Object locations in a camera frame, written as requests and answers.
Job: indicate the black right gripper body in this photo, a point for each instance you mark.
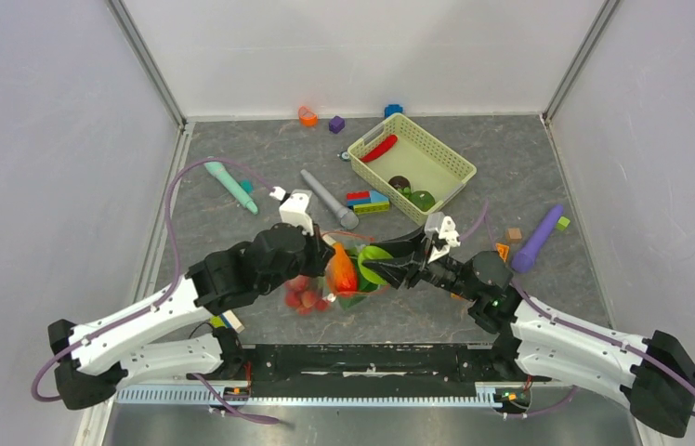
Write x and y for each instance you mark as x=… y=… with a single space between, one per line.
x=444 y=272

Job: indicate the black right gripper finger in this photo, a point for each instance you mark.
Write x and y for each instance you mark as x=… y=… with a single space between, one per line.
x=409 y=247
x=393 y=271

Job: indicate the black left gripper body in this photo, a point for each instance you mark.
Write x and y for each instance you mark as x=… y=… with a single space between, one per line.
x=309 y=262

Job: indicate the red strawberry bunch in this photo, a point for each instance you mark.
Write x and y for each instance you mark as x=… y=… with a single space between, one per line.
x=304 y=295

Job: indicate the clear zip bag orange zipper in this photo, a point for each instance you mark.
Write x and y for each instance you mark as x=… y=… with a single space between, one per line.
x=350 y=240

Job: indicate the red orange pepper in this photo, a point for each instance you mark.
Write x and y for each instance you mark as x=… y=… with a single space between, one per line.
x=340 y=274

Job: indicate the dark purple plum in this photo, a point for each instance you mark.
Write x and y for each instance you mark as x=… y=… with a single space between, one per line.
x=400 y=183

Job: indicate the red chili pepper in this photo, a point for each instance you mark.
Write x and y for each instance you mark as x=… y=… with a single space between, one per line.
x=382 y=148

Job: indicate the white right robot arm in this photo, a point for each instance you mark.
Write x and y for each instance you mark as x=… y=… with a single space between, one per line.
x=651 y=376

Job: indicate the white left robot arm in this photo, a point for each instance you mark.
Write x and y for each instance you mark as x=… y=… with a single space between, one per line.
x=96 y=359

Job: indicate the dark green round fruit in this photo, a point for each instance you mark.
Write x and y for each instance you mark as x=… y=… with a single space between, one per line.
x=422 y=200

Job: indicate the grey toy microphone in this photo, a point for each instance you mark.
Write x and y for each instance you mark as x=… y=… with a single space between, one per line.
x=346 y=218

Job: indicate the multicolour brick block stack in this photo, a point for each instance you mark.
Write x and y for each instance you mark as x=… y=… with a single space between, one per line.
x=367 y=202

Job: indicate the orange building brick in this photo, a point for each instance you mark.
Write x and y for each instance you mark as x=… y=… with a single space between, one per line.
x=502 y=250

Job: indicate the teal small block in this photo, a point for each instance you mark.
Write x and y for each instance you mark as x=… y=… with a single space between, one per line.
x=247 y=186

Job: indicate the purple cylinder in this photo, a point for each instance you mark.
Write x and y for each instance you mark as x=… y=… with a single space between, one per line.
x=525 y=258

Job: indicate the pale green perforated basket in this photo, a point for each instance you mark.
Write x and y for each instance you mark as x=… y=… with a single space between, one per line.
x=427 y=162

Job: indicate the small striped wooden block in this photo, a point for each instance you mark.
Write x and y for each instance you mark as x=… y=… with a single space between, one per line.
x=228 y=320

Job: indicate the mint green toy pen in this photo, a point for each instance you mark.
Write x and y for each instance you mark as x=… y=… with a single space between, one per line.
x=218 y=171

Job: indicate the green cube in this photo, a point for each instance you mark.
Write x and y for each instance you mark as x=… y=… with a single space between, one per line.
x=562 y=223

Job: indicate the orange semicircle block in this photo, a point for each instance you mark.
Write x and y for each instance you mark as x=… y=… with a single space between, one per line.
x=307 y=117

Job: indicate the purple small brick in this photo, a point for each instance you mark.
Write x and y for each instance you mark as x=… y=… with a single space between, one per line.
x=336 y=124

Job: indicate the blue small brick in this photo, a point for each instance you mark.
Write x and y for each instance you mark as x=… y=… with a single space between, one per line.
x=391 y=109

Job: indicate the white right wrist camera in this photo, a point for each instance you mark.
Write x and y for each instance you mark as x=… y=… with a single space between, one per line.
x=441 y=231

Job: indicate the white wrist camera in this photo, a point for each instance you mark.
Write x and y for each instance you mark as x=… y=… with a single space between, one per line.
x=293 y=208
x=441 y=231

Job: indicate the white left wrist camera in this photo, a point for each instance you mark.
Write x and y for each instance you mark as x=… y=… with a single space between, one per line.
x=293 y=208

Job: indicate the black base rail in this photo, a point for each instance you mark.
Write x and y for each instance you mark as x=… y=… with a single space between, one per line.
x=365 y=370

